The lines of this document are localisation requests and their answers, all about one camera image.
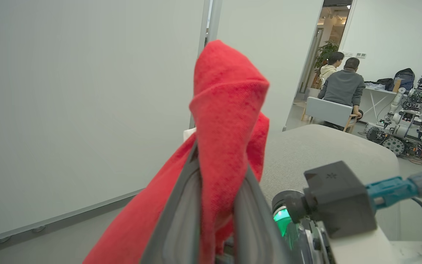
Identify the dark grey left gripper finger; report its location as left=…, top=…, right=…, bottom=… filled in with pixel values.
left=140, top=142, right=203, bottom=264

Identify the white green-banded right gripper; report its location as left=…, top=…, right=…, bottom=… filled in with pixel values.
left=233, top=166, right=399, bottom=264

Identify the red cloth garment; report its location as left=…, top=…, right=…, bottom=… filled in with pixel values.
left=83, top=40, right=270, bottom=264

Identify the grey fabric sofa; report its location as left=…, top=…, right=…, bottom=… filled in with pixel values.
left=259, top=124, right=401, bottom=241

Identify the grey chair with wooden legs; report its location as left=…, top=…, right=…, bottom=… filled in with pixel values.
left=301, top=96, right=359, bottom=133

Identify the person in grey sweater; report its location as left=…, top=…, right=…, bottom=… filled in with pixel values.
left=318, top=57, right=366, bottom=121

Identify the person in white hoodie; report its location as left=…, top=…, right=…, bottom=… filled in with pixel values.
left=319, top=52, right=345, bottom=88

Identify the white table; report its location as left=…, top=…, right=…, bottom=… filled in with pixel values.
left=359, top=86, right=422, bottom=125

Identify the green potted plant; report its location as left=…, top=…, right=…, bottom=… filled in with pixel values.
left=314, top=40, right=340, bottom=88

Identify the white grey wheeled robot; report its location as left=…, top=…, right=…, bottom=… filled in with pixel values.
left=365, top=75, right=422, bottom=158

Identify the dark blue backpack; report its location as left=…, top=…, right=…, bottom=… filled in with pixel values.
left=385, top=68, right=415, bottom=92

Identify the dark grey wrist camera box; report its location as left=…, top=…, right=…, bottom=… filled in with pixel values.
left=284, top=161, right=378, bottom=239

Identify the teal camera cable connector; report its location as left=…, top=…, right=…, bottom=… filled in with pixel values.
left=366, top=172, right=422, bottom=211

